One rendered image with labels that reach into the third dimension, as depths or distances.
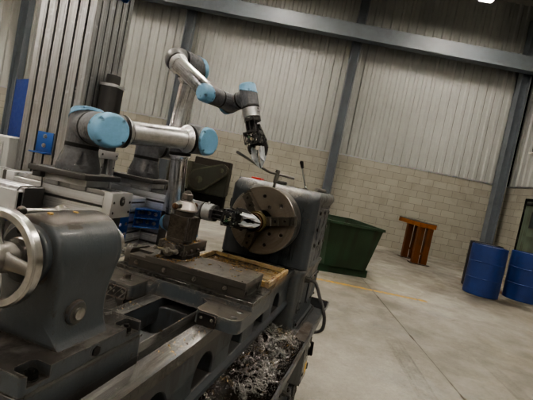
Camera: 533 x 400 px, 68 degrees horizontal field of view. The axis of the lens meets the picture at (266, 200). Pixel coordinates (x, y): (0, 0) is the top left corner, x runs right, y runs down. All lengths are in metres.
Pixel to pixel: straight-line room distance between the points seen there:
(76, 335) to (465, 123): 12.67
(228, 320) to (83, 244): 0.47
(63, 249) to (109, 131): 0.78
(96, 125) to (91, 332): 0.78
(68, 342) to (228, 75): 11.72
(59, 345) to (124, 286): 0.46
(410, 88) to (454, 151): 2.24
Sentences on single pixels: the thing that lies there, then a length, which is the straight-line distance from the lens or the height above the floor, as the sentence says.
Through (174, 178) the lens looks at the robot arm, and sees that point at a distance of 1.79.
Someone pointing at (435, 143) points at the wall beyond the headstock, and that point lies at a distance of 12.67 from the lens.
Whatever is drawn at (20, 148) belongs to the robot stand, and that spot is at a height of 1.19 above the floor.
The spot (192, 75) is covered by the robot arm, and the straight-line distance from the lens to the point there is 1.81.
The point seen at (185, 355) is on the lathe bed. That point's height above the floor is 0.85.
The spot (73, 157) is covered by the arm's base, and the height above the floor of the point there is 1.21.
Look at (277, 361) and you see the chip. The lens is 1.65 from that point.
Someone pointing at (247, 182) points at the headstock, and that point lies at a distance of 2.00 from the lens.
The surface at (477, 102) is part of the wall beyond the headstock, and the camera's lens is 13.29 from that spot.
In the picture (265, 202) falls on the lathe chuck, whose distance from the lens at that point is 1.79.
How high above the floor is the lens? 1.27
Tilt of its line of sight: 3 degrees down
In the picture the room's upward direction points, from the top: 11 degrees clockwise
